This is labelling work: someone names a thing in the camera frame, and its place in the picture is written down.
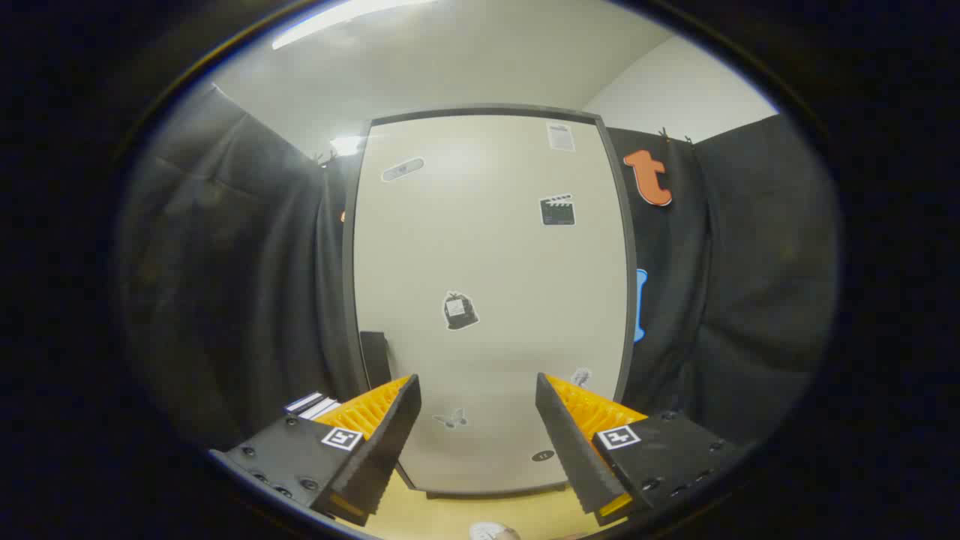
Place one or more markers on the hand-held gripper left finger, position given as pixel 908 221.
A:
pixel 390 435

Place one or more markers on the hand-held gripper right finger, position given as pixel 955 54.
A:
pixel 566 442

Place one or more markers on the grey shoe cabinet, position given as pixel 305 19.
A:
pixel 487 109

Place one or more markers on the dark blue book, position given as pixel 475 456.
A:
pixel 298 403

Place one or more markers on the black backdrop cloth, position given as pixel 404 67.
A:
pixel 225 262

